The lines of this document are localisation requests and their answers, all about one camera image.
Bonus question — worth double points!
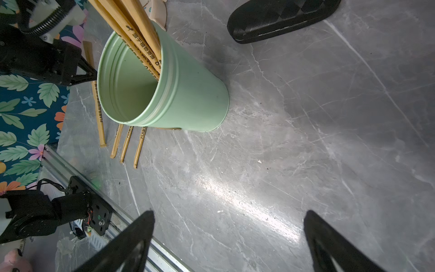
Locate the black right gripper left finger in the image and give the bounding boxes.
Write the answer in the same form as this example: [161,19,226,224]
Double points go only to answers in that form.
[76,210,155,272]

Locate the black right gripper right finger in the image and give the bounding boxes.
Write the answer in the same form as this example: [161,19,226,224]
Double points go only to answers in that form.
[304,210,384,272]

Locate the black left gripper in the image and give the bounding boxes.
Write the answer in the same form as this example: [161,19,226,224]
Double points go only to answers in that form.
[1,25,97,86]

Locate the tan paper straw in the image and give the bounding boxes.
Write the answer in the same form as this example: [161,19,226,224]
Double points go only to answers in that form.
[82,40,106,147]
[133,126,147,169]
[120,126,134,164]
[110,124,123,159]

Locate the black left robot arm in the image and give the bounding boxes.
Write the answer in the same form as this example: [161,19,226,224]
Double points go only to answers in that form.
[1,24,100,244]

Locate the bundle of paper straws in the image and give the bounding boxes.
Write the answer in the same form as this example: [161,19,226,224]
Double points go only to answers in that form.
[90,1,161,80]

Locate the round beige kitchen timer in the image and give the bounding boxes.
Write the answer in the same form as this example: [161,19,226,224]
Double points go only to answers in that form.
[140,0,167,31]

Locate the light green metal cup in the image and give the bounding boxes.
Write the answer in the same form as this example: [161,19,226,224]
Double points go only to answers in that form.
[97,27,230,132]

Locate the pink plush toy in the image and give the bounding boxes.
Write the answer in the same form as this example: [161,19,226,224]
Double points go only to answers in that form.
[1,248,33,272]

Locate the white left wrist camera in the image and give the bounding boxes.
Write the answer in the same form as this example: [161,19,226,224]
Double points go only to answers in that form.
[17,1,86,44]

